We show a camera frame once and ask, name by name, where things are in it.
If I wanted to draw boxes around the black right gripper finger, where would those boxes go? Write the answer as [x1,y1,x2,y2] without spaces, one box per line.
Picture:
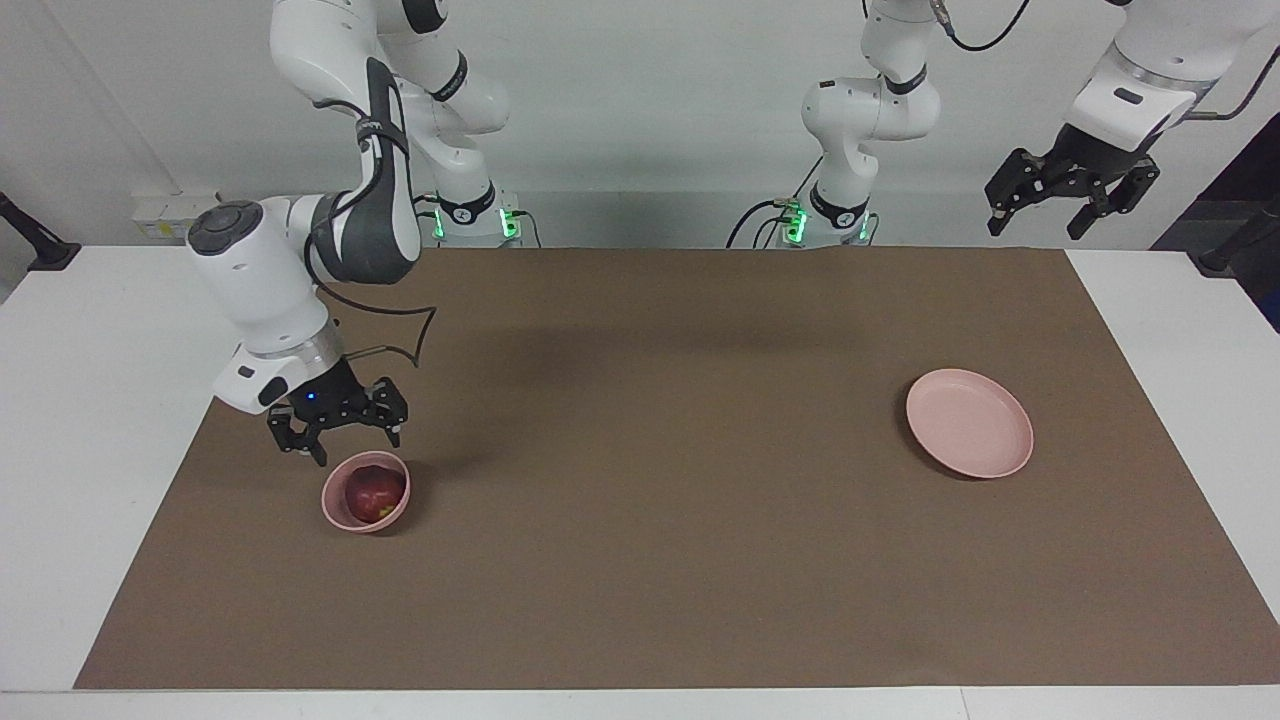
[364,377,410,449]
[265,408,330,469]

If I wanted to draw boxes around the white wall power box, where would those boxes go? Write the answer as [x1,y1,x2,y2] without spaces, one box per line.
[132,193,217,242]

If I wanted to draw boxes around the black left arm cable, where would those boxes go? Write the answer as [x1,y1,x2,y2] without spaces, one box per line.
[930,0,1269,122]

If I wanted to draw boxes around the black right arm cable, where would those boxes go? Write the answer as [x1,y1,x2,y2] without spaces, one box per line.
[305,95,439,371]

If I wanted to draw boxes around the pink bowl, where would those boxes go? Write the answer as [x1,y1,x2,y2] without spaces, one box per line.
[321,451,412,534]

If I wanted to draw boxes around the black clamp stand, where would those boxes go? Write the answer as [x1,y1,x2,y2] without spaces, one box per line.
[0,190,83,273]
[1197,200,1280,279]

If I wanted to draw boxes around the pink plate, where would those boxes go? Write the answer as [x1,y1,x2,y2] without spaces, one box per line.
[905,368,1035,480]

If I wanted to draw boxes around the dark equipment cabinet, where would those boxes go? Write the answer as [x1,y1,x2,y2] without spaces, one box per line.
[1150,110,1280,336]

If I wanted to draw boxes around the brown table mat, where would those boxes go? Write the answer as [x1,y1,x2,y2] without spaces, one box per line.
[75,245,1280,691]

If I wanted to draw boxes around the white wall cable duct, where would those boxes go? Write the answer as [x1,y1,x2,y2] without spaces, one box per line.
[40,0,187,197]

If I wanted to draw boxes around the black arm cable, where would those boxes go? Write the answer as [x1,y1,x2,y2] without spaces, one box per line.
[305,95,439,371]
[930,0,1269,122]

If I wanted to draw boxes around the dark red apple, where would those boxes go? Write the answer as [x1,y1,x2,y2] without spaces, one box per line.
[346,468,406,524]

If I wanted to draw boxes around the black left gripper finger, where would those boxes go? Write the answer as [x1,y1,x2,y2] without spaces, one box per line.
[984,147,1052,238]
[1066,157,1162,242]

